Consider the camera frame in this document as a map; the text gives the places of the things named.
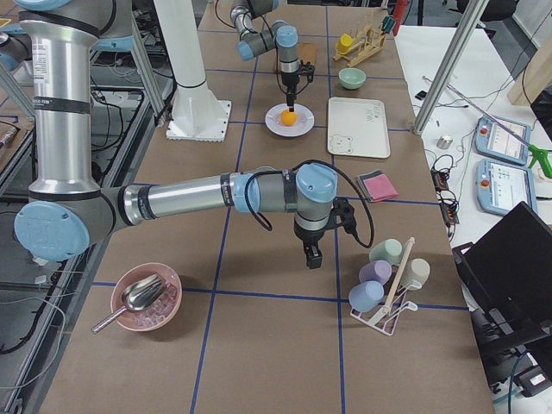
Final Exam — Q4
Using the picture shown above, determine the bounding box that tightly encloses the purple cup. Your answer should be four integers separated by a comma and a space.
359, 260, 392, 285

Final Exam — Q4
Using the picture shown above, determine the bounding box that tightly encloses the yellow mug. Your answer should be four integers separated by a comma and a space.
336, 34, 354, 55

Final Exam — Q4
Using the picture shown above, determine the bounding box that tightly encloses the pink cloth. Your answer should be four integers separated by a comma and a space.
361, 174, 398, 202

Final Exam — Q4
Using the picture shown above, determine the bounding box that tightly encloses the wooden dish rack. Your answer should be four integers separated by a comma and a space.
332, 22, 387, 67

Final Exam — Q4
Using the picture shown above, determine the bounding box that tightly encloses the dark green mug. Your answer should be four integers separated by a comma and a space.
380, 16, 396, 35

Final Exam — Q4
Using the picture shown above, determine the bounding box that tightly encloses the pink bowl with ice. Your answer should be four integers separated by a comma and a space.
110, 262, 183, 332

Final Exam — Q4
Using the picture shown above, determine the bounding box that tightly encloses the white round plate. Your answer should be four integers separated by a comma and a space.
265, 103, 315, 137

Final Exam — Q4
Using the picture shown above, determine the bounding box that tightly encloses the aluminium frame post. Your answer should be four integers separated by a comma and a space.
412, 0, 489, 135

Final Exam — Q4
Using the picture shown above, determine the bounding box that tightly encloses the blue cup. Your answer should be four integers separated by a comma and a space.
348, 280, 384, 313

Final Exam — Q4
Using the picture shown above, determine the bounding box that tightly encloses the cream bear tray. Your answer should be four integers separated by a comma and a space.
327, 97, 391, 159

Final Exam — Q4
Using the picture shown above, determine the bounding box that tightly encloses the upper teach pendant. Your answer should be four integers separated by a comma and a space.
474, 116, 529, 166

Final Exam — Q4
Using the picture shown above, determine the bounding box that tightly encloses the small metal cylinder weight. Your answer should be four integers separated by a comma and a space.
436, 135, 453, 150

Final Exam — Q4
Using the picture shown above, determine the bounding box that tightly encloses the brown wooden tray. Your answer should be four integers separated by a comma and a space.
273, 41, 317, 74

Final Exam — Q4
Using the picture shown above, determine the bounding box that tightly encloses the red fire extinguisher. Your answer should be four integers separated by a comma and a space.
392, 0, 409, 27

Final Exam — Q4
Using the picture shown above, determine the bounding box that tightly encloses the teach pendant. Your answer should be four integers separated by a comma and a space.
475, 159, 537, 216
474, 116, 529, 166

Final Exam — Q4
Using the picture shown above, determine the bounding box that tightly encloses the white wire cup rack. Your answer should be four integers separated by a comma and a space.
349, 237, 422, 336

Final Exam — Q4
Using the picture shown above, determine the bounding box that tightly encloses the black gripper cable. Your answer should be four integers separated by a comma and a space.
243, 160, 377, 248

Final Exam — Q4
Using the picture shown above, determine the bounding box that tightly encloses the grey cloth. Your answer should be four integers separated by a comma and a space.
357, 170, 386, 202

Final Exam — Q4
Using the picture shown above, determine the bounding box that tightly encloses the green ceramic bowl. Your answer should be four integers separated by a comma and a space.
338, 67, 367, 91

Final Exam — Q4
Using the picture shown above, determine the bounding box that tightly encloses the lower teach pendant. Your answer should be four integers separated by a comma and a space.
475, 159, 537, 216

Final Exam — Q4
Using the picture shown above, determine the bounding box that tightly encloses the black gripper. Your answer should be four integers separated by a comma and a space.
280, 71, 300, 110
293, 223, 327, 268

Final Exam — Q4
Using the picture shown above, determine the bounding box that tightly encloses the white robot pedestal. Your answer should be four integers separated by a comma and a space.
154, 0, 231, 141

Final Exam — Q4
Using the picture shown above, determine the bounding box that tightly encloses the beige cup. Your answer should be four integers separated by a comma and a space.
400, 258, 430, 285

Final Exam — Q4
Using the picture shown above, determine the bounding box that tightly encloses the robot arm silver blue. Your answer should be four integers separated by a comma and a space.
14, 1, 338, 268
229, 0, 301, 112

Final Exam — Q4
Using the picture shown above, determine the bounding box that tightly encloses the metal reacher grabber tool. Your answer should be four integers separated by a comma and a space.
446, 84, 551, 179

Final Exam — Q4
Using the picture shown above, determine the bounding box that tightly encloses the orange fruit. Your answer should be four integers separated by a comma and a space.
279, 110, 298, 127

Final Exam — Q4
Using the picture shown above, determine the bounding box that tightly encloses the light green cup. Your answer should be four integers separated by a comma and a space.
369, 239, 403, 266

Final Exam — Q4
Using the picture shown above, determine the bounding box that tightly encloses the metal scoop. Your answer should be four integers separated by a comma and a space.
91, 274, 166, 334

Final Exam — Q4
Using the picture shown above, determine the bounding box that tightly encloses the black laptop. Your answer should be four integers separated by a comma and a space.
453, 202, 551, 346

